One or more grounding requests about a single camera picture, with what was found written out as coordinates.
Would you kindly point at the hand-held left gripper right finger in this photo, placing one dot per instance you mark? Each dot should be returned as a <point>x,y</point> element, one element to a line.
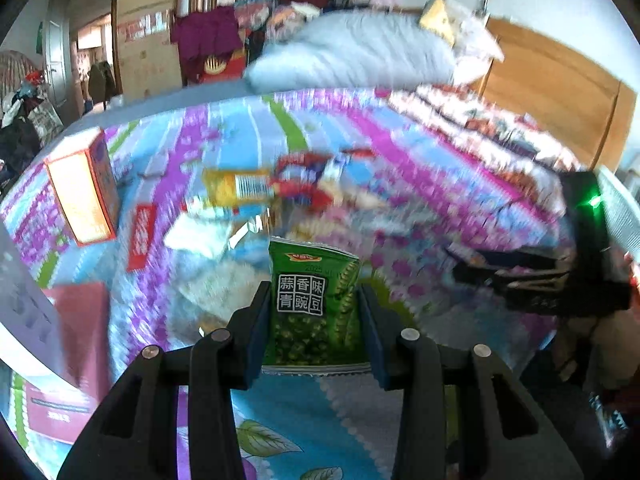
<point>374,355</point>

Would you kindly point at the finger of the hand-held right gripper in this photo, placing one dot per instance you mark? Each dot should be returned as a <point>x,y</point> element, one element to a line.
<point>505,260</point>

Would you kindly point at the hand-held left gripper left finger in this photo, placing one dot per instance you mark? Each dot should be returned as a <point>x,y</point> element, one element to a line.
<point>259,342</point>

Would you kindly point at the green pea snack packet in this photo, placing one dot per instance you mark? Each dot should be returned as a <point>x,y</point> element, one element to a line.
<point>310,310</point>

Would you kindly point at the person's right hand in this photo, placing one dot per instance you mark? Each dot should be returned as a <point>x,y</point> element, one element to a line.
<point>575,355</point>

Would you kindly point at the floral bed sheet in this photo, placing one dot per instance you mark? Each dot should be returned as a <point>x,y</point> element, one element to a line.
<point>410,200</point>

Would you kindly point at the silver foil snack packet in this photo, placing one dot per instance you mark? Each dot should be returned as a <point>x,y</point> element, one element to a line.
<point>200,237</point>

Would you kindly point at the floral quilt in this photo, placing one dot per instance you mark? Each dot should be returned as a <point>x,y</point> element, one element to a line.
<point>490,130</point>

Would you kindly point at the wooden headboard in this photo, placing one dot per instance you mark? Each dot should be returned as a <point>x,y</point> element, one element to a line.
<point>560,90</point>

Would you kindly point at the yellow snack packet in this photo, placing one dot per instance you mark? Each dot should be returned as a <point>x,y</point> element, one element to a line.
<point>237,187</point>

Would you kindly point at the small red label packet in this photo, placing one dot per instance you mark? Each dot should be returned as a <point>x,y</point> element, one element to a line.
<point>142,237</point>

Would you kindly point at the red and white snack packet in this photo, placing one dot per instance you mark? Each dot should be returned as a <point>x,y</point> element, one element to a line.
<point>352,180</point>

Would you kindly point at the flat dark red box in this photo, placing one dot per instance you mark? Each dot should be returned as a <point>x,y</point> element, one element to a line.
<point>75,360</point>

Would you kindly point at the white pillow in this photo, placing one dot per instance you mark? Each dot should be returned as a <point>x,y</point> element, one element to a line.
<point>475,45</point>

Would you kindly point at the orange carton box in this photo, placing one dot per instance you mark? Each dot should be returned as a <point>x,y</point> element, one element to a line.
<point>82,195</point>

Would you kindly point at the tall white printed box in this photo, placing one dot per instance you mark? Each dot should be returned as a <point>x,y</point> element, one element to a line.
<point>25,310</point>

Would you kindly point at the yellow soft toy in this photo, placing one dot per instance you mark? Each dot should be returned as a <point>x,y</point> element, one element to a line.
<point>437,20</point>

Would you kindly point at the grey blue duvet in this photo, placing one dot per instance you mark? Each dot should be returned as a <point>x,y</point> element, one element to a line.
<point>350,50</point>

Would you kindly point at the red gift bag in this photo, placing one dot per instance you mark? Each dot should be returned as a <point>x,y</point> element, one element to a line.
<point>222,67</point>

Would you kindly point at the dark purple clothes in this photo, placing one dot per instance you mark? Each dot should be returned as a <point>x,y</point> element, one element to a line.
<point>205,35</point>

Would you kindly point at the large cardboard box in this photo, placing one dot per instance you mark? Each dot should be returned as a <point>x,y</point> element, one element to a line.
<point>147,45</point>

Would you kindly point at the heap of clothes and bags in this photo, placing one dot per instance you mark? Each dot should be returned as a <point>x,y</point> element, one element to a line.
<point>22,120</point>

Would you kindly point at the grey door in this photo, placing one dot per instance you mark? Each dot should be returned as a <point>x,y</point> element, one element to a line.
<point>60,45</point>

